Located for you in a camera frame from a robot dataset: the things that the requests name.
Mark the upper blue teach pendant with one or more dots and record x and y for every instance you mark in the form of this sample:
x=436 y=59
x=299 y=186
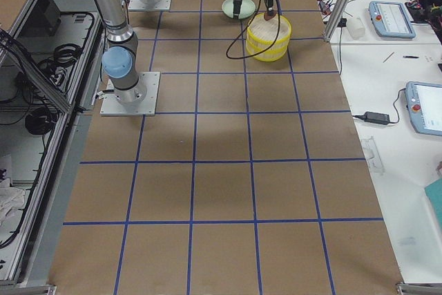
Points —
x=390 y=20

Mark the lower blue teach pendant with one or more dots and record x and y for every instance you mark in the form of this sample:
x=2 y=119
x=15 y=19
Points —
x=424 y=107

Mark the blue teach pendant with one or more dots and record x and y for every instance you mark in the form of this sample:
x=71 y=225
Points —
x=424 y=107
x=390 y=20

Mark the black power adapter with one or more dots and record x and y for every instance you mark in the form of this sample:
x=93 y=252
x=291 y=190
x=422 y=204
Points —
x=377 y=118

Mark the yellow steamer lower layers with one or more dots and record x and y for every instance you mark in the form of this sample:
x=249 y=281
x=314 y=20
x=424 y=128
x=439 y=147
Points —
x=273 y=54

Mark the white tape roll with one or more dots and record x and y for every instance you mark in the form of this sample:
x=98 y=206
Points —
x=355 y=27

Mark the brown chocolate bun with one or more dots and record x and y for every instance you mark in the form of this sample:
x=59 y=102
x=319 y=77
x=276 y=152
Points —
x=269 y=15

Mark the yellow steamer top layer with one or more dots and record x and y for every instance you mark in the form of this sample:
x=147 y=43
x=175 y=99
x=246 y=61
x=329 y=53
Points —
x=263 y=33

